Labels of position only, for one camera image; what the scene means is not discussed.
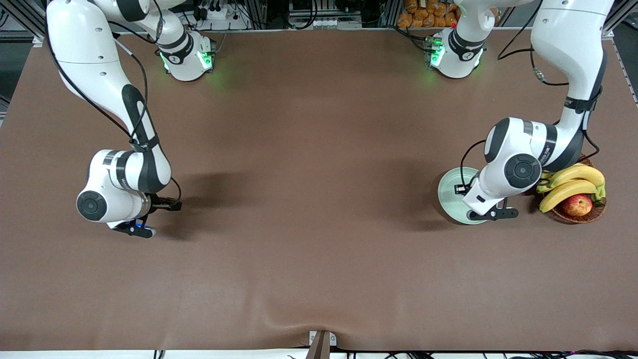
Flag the pale green round plate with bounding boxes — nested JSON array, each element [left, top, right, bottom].
[[438, 167, 491, 225]]

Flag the brown wicker basket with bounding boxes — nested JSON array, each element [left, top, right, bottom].
[[541, 157, 608, 224]]

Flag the red apple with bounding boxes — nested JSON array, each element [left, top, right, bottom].
[[562, 193, 594, 217]]

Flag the brown table cover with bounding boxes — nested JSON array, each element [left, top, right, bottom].
[[0, 27, 638, 352]]

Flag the pack of brown bread rolls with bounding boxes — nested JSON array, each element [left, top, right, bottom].
[[397, 0, 467, 28]]

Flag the white power strip with plugs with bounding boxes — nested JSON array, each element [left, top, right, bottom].
[[192, 0, 250, 30]]

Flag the long white socket strip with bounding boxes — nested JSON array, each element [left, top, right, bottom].
[[312, 19, 362, 29]]

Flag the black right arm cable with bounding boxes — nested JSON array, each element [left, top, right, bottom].
[[107, 0, 182, 202]]

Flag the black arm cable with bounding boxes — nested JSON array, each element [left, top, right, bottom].
[[107, 0, 182, 202], [460, 0, 601, 187]]

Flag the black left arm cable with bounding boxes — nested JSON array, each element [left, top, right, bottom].
[[460, 0, 601, 187]]

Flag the aluminium frame post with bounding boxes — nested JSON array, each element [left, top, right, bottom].
[[380, 0, 403, 28], [245, 0, 272, 29]]

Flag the table edge camera post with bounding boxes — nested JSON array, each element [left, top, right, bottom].
[[306, 331, 337, 359]]

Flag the aluminium frame strut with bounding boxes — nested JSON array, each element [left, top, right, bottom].
[[606, 0, 638, 38], [0, 0, 48, 46]]

